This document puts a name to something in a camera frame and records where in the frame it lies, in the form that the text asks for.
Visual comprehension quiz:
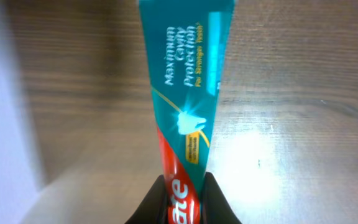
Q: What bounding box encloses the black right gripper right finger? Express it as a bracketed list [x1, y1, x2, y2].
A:
[201, 172, 241, 224]

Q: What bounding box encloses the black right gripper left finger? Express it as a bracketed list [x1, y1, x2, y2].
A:
[126, 175, 168, 224]

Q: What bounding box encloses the green white toothpaste tube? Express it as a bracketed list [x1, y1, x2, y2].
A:
[139, 0, 236, 223]

